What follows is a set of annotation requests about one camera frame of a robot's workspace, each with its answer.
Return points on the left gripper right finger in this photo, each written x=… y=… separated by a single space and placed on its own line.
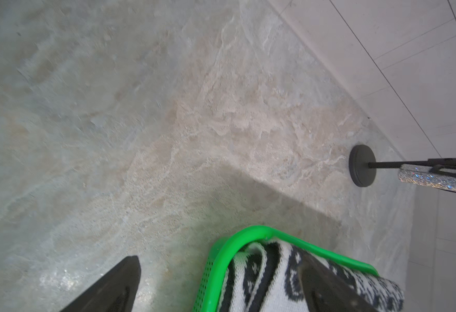
x=322 y=286

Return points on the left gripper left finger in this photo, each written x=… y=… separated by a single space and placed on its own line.
x=115 y=291

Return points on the black white houndstooth scarf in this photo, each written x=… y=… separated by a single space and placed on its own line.
x=279 y=276

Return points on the green plastic basket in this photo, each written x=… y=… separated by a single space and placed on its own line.
x=224 y=249

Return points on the glass tube on black stand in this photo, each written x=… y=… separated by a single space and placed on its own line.
x=436 y=173

